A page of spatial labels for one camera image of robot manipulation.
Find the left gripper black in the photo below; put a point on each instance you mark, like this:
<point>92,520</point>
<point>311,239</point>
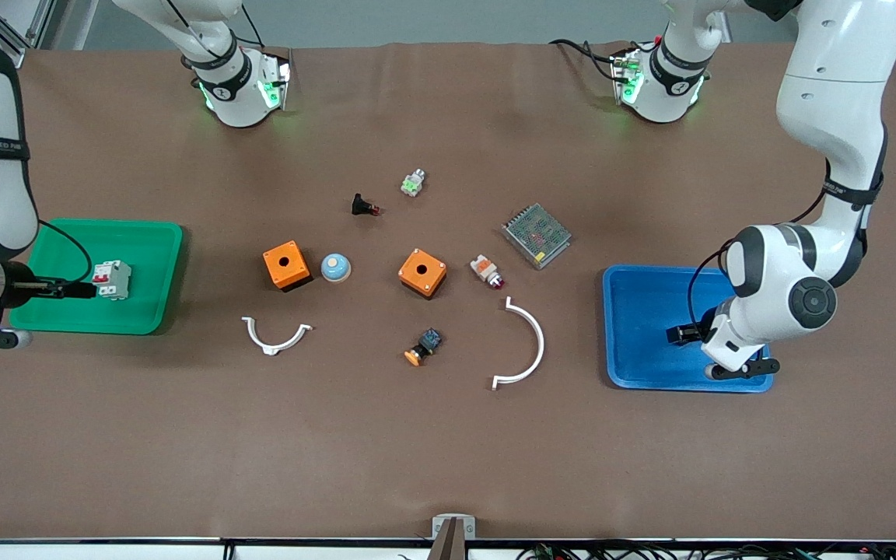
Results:
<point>684,334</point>

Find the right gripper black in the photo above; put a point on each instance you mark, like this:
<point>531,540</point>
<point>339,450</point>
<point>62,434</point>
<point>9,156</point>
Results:
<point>22,278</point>

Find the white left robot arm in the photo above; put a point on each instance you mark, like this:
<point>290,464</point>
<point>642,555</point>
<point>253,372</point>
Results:
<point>829,93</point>

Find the blue plastic tray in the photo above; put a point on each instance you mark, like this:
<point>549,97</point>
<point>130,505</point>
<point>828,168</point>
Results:
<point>642,350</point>

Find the green plastic tray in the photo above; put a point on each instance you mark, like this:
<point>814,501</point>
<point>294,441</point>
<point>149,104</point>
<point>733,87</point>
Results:
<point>145,311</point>

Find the large white arc clamp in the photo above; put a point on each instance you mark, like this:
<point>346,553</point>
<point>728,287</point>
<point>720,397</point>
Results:
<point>540,342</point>

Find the metal mesh power supply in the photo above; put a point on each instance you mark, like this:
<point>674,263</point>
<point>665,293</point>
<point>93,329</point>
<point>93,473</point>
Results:
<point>536,236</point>

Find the red white indicator light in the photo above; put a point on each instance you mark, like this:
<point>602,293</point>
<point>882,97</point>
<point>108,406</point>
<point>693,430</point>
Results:
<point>483,267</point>

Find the small white pipe clamp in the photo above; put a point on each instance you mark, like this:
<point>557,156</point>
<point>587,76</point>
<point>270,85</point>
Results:
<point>271,348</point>

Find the orange button box black base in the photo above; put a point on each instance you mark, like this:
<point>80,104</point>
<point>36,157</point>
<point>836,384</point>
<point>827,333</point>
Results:
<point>422,272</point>
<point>286,264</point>

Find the yellow mushroom push button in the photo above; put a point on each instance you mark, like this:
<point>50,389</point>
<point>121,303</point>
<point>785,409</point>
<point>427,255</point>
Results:
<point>428,341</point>

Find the brown table mat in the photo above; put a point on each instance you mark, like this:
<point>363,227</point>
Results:
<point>448,451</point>

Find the blue dome buzzer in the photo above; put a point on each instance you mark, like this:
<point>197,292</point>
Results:
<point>335,267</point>

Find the green white indicator lamp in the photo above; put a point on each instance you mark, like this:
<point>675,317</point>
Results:
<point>413,184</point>

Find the aluminium frame post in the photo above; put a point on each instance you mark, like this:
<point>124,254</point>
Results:
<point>32,23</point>

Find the gray metal clamp bracket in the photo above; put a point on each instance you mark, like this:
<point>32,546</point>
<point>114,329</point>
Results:
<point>453,529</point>

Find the black switch red tip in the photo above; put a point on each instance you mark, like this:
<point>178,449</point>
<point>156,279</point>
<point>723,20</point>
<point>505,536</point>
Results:
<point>360,204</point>

